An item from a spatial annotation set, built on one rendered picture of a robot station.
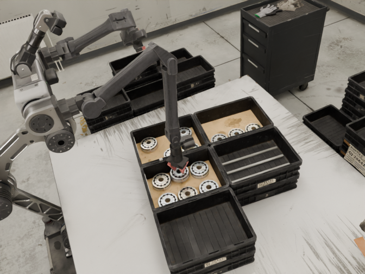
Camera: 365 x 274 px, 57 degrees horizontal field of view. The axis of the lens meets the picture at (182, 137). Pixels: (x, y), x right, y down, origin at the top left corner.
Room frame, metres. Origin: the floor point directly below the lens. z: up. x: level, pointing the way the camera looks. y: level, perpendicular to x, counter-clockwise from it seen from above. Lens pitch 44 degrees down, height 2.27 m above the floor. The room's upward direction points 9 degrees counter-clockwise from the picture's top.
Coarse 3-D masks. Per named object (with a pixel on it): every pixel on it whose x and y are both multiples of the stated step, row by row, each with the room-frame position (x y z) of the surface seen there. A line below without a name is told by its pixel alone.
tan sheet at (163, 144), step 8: (192, 128) 1.54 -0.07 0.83; (160, 136) 1.51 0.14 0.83; (192, 136) 1.47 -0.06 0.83; (136, 144) 1.48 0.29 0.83; (160, 144) 1.45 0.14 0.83; (168, 144) 1.44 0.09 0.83; (200, 144) 1.39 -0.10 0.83; (144, 152) 1.40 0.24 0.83; (152, 152) 1.39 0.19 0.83; (160, 152) 1.38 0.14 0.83; (144, 160) 1.34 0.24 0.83; (152, 160) 1.33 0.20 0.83
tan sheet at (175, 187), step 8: (208, 160) 1.26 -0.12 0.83; (208, 176) 1.14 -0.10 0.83; (216, 176) 1.14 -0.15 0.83; (152, 184) 1.15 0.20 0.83; (176, 184) 1.13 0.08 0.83; (184, 184) 1.12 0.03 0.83; (192, 184) 1.11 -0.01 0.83; (152, 192) 1.10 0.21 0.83; (160, 192) 1.09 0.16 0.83; (176, 192) 1.07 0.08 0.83
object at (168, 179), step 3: (159, 174) 1.19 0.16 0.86; (162, 174) 1.19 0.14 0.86; (165, 174) 1.18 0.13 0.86; (153, 177) 1.17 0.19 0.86; (156, 177) 1.17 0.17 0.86; (165, 177) 1.16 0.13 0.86; (168, 177) 1.16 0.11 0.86; (153, 180) 1.15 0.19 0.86; (168, 180) 1.13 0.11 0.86; (153, 183) 1.13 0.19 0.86; (156, 183) 1.13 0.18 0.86; (162, 183) 1.12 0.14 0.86; (165, 183) 1.12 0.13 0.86; (168, 183) 1.12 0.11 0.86; (156, 186) 1.11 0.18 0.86; (159, 186) 1.10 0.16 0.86; (162, 186) 1.10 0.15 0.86; (165, 186) 1.10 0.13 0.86
